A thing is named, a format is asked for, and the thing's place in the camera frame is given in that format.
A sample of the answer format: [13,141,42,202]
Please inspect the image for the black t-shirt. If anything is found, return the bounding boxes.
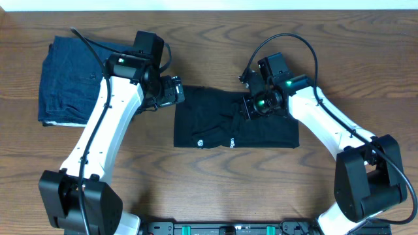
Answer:
[173,86,300,149]

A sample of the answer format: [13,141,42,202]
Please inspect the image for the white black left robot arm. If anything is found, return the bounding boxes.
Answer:
[39,31,185,235]

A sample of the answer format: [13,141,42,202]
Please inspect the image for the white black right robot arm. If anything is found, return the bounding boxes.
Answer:
[238,53,414,234]

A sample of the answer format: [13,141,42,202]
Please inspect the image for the folded dark blue jeans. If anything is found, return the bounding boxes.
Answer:
[37,35,131,127]

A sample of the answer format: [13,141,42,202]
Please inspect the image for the folded white garment under jeans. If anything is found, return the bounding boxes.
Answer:
[42,121,86,127]

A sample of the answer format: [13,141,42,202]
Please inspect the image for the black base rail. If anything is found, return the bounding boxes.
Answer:
[140,220,392,235]

